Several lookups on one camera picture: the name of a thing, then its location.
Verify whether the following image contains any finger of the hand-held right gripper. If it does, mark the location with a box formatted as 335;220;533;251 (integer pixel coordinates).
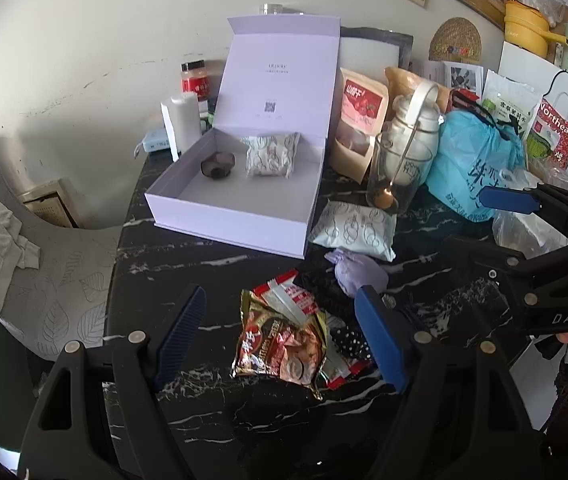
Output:
478;184;568;241
438;236;568;311

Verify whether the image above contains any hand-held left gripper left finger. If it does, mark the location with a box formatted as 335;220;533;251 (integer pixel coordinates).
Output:
18;284;208;480

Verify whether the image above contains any brown gold coffee packet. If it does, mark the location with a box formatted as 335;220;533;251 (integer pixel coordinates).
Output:
230;288;332;401

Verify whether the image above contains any green and white rice bag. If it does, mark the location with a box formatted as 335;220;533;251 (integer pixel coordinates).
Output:
481;70;540;136

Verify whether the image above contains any grey leaf pattern chair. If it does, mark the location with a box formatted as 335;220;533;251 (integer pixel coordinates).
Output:
0;146;124;361

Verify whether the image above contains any white gift box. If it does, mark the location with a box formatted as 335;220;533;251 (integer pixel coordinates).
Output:
145;15;341;259

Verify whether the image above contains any woven straw fan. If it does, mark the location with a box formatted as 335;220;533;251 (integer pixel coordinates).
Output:
429;17;482;63

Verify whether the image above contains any light blue tissue packet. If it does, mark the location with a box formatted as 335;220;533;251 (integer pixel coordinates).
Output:
134;128;175;157

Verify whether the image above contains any white container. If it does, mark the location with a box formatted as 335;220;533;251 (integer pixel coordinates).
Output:
160;93;203;162

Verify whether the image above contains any white bread print packet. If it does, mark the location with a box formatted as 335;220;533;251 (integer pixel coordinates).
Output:
240;131;301;179
309;199;397;262

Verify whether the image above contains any small dark round object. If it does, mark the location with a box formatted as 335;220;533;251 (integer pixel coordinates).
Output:
200;151;237;179

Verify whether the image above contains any red dried fruit pouch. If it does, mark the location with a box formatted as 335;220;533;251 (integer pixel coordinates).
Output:
328;67;391;185

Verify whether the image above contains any blue plastic bag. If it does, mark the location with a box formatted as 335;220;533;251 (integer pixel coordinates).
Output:
426;110;527;223

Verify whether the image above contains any clear plastic bag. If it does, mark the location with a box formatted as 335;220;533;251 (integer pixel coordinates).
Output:
491;170;568;256

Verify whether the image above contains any orange packet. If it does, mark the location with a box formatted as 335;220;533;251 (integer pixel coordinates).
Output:
384;66;452;116

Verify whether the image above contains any red snack packet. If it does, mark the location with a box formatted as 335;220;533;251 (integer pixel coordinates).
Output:
256;269;379;391

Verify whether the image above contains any red lidded jar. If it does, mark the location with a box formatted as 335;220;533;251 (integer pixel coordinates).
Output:
180;60;212;103

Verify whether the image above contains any yellow pot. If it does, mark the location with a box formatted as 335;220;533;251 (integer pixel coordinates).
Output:
503;0;567;58

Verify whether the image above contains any clear plastic box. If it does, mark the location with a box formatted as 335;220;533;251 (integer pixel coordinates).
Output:
260;3;305;17

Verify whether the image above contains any red and white bag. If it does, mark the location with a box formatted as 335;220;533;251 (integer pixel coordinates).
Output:
524;87;568;171

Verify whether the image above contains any black polka-dot packet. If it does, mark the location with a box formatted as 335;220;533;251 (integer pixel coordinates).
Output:
326;317;375;363

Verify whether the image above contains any beige vent panel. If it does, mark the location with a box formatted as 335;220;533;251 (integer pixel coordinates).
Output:
18;179;80;229

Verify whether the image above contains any black framed white board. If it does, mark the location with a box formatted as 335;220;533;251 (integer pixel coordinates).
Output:
339;25;415;73

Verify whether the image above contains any lavender sachet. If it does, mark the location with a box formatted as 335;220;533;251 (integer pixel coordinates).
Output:
325;248;389;301

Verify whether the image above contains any clear glass cup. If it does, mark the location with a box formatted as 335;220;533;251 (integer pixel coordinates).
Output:
366;132;437;211

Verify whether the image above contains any black lace cloth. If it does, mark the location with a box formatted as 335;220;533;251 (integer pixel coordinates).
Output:
294;260;359;317

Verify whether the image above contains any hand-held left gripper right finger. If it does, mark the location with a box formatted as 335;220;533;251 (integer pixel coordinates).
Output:
355;285;548;480

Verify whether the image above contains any white booklet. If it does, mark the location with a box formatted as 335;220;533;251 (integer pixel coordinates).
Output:
411;59;485;98

